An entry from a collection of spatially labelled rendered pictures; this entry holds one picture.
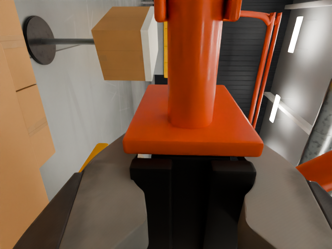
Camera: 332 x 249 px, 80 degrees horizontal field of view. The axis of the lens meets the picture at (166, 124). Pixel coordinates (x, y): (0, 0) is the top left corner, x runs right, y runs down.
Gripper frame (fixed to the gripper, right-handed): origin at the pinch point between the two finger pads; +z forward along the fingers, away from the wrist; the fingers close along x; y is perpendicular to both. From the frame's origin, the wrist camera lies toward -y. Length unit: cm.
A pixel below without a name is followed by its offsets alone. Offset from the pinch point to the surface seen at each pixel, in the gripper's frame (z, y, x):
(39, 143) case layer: 70, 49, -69
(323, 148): 429, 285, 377
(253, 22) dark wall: 1043, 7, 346
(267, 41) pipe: 748, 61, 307
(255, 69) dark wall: 1046, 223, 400
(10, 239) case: 9.1, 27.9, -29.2
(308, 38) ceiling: 847, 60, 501
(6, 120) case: 17.6, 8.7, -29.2
